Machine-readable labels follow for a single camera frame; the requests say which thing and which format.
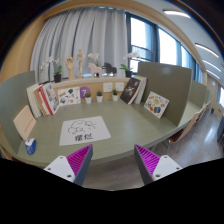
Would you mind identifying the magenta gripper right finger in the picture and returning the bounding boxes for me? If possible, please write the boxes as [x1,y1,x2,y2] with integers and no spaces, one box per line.
[134,145,182,185]

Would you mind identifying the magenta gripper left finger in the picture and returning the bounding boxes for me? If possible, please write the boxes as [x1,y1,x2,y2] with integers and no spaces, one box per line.
[45,144,93,186]

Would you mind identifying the white printed mouse pad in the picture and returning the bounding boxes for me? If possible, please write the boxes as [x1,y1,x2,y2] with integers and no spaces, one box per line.
[59,116,111,146]

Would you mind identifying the wooden chair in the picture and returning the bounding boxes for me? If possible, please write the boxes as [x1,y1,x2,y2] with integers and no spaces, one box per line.
[166,108,205,150]

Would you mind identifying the colourful illustrated book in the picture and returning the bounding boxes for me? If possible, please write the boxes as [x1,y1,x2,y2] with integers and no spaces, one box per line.
[144,91,169,118]

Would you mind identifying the beige card board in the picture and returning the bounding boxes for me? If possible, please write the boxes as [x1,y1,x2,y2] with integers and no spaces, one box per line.
[13,105,36,140]

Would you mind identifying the small potted plant left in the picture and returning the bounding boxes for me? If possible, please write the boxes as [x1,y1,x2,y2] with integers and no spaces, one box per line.
[85,92,92,104]

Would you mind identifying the small potted plant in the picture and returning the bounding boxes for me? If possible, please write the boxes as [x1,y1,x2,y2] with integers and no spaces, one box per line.
[85,92,92,104]
[112,89,119,101]
[96,91,103,103]

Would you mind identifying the illustrated white card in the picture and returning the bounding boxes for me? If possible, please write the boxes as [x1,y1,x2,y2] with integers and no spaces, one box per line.
[58,87,81,106]

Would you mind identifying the red white leaning books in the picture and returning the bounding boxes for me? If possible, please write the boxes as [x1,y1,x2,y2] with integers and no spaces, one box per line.
[27,83,59,118]

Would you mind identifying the small potted plant middle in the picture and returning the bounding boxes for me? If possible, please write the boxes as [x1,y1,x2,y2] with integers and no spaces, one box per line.
[96,91,103,103]

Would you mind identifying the purple number seven sign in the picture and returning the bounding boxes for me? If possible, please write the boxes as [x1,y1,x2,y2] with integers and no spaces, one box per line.
[80,86,91,99]

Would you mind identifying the small potted plant right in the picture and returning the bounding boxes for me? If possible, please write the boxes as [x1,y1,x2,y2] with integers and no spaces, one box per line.
[112,89,119,101]

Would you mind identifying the wooden shelf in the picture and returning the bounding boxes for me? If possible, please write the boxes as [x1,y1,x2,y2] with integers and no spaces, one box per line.
[53,77,129,101]

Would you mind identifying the green partition panel right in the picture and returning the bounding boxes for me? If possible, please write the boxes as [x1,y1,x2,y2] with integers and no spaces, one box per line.
[137,62,207,126]

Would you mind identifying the green partition panel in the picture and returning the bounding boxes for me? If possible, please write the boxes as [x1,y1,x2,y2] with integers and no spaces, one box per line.
[137,62,207,126]
[0,71,35,153]

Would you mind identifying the green partition panel left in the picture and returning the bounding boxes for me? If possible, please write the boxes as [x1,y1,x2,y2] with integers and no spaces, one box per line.
[0,71,35,153]

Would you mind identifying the white orchid black pot right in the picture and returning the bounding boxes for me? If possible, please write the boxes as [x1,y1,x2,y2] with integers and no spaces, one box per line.
[119,51,140,77]

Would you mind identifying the white orchid black pot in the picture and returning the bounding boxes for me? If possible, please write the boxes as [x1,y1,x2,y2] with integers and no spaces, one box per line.
[40,56,62,83]
[119,51,140,77]

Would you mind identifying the white orchid black pot left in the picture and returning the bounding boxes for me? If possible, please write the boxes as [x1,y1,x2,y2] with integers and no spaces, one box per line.
[40,56,62,83]

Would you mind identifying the pink horse figurine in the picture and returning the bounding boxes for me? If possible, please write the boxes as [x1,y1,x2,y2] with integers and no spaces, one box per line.
[88,63,102,77]

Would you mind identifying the black horse figurine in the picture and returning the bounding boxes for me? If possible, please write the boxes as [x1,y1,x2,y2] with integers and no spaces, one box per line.
[104,63,117,75]

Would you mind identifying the wooden hand model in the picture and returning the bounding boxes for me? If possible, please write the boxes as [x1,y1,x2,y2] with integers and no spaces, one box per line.
[65,56,74,80]

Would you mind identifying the wooden mannequin figure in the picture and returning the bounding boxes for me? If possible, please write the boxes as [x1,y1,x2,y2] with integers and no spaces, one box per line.
[76,49,86,76]

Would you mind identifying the grey curtain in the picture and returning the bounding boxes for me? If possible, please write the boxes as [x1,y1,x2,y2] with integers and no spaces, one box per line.
[30,7,128,83]

